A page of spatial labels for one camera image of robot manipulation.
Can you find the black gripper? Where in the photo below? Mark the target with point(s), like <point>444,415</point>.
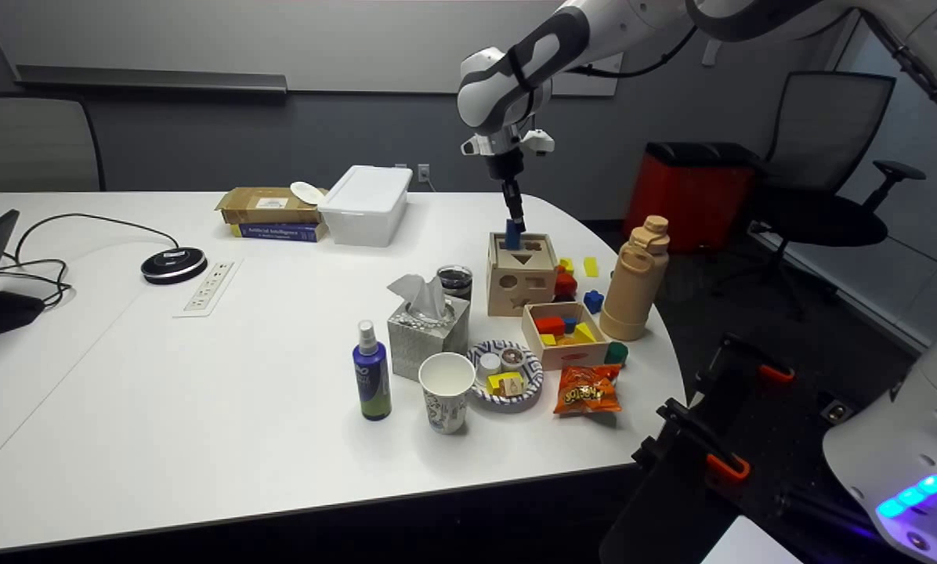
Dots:
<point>510,178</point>

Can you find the blue rectangular block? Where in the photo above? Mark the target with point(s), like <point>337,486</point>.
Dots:
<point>511,241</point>

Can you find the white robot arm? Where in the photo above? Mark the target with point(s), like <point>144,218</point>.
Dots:
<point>510,89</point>

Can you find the wooden shape sorter box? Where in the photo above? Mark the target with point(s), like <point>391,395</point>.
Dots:
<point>520,288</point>

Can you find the red half-round block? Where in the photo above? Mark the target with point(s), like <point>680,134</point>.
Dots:
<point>567,288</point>

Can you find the yellow rectangular block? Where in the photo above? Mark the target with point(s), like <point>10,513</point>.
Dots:
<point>590,267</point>

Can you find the orange-red rectangular block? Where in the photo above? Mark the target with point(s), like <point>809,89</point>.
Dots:
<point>550,324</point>

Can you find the blue clover block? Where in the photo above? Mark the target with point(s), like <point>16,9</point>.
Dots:
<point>593,303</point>

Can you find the yellow cube block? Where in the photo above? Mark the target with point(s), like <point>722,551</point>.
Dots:
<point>584,335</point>

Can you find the gray tissue box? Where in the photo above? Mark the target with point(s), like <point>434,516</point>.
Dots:
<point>423,348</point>

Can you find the green hexagonal block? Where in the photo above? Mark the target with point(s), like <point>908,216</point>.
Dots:
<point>617,351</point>

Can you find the flat cardboard box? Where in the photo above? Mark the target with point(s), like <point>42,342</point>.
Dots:
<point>266,205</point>

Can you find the black jar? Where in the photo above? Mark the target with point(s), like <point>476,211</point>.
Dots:
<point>457,283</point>

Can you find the white tissue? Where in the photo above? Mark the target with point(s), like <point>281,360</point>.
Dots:
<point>423,298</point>

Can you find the white plastic bin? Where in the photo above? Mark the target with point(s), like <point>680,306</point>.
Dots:
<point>369,205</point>

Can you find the white round toy piece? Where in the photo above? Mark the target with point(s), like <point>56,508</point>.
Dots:
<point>491,366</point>

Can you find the open wooden tray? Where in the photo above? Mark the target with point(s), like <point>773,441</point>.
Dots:
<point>567,360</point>

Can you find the blue patterned paper plate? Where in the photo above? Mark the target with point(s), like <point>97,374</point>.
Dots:
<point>531,367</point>

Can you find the yellow toy food piece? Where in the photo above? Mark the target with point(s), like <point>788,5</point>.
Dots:
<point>506,386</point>

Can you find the red bin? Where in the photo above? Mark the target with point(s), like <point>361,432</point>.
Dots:
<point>687,199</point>

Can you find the orange chips bag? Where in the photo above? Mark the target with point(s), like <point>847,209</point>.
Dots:
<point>588,395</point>

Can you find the white paper cup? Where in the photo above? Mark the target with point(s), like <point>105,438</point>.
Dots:
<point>446,401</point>

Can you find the white round object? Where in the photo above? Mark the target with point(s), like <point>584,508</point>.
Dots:
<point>309,194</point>

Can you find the blue spray bottle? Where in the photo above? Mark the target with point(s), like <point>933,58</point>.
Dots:
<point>370,380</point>

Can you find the blue book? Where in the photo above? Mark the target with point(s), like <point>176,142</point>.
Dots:
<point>281,233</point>

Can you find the white paper strip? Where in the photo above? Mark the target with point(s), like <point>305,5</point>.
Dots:
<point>204,293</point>

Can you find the whiteboard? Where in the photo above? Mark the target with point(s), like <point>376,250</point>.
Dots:
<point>228,43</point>

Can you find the black office chair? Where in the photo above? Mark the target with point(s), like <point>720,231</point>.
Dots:
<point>832,122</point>

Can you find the black round puck device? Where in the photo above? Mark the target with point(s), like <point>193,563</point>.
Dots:
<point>175,266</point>

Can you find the gray chair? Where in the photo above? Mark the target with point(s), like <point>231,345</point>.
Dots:
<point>29,142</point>

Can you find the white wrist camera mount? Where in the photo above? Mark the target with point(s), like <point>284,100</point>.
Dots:
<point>536,142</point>

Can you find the wall power outlet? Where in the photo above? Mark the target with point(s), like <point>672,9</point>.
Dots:
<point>420,175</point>

